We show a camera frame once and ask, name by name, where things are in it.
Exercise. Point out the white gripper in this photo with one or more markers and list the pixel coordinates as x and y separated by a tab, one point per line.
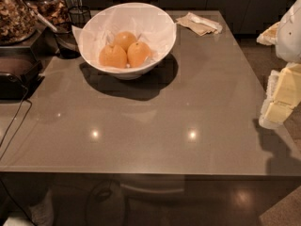
290	35

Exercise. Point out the orange fruit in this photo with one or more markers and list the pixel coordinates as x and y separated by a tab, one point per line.
124	39
113	56
137	53

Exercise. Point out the white paper bowl liner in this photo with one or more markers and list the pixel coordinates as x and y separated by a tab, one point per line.
150	22

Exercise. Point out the white ceramic bowl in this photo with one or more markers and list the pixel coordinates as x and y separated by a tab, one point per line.
131	72

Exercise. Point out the folded paper napkins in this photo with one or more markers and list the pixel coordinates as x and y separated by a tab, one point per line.
199	25

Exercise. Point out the orange fruit back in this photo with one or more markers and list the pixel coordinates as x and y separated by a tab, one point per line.
124	39

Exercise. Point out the dark glass cup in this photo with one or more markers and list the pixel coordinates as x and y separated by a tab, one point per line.
65	41

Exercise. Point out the black appliance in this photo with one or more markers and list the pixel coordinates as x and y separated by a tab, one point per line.
19	74

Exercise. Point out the large glass nut jar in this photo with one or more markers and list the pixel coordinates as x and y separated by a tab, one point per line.
17	22

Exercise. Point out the black wire holder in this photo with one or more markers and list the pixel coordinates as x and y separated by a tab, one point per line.
80	15

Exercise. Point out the white spoon handle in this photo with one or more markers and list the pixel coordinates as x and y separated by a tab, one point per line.
42	19

